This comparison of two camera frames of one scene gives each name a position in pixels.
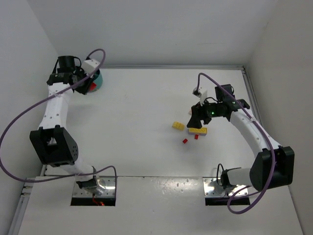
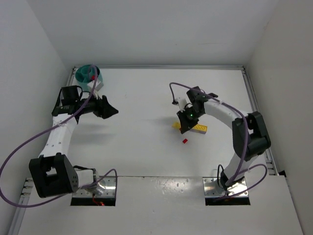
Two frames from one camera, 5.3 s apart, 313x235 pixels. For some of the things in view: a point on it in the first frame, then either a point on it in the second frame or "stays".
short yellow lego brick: [178, 125] stays
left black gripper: [83, 86] to [100, 106]
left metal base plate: [105, 187] stays
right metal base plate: [213, 187] stays
